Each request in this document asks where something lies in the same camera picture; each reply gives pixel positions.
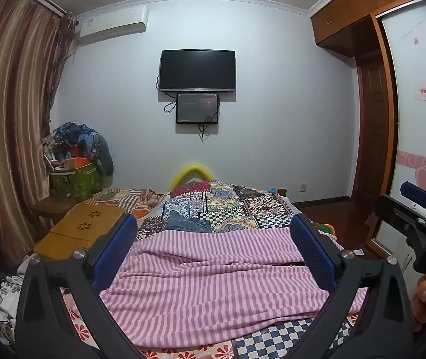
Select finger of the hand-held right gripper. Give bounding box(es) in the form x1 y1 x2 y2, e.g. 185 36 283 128
401 182 426 214
375 194 426 241

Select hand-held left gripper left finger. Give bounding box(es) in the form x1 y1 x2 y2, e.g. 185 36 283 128
14 213 139 359

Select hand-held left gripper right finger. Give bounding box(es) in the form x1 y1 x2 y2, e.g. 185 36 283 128
290 213 416 359

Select pink white striped towel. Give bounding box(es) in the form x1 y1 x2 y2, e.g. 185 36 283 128
99 227 369 346

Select person's right hand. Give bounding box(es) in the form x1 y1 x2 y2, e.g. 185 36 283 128
411 275 426 334

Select bamboo folding table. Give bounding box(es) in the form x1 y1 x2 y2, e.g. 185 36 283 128
33 199 126 261

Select wooden stool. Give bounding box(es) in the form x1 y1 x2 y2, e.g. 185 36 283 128
29 196 79 226

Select blue denim jeans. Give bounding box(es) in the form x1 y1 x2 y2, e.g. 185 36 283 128
166 209 212 233

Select green storage box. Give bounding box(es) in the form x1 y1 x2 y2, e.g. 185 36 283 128
48 158 103 200

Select patchwork quilt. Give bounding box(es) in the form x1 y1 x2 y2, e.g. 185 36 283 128
58 180 367 359

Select yellow curved hoop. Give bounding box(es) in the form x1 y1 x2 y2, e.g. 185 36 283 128
168 163 214 190

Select pile of clothes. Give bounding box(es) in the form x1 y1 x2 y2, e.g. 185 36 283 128
43 121 114 177

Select pile of white paper scraps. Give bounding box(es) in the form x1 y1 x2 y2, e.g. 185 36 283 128
0 262 31 345

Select striped brown curtain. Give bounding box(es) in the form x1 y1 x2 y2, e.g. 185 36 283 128
0 0 77 270

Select wooden overhead cabinet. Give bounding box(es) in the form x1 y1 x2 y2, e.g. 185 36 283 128
309 0 426 59

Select white air conditioner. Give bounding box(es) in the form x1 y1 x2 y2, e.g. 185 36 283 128
76 5 149 45

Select small black wall monitor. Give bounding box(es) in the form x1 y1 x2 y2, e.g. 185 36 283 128
176 92 220 125

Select black wall television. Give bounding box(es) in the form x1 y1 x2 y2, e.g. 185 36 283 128
159 49 237 93

